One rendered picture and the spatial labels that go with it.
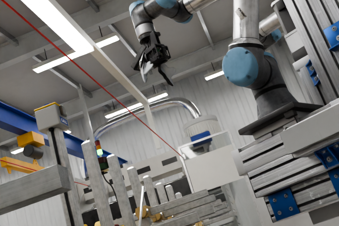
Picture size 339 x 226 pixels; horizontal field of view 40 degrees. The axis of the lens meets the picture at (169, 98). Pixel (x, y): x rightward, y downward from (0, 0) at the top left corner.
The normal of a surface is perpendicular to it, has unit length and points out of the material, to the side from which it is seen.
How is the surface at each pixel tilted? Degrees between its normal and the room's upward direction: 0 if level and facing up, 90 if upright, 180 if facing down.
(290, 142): 90
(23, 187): 90
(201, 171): 90
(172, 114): 90
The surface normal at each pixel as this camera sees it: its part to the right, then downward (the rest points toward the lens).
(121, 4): -0.25, -0.28
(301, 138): -0.68, -0.07
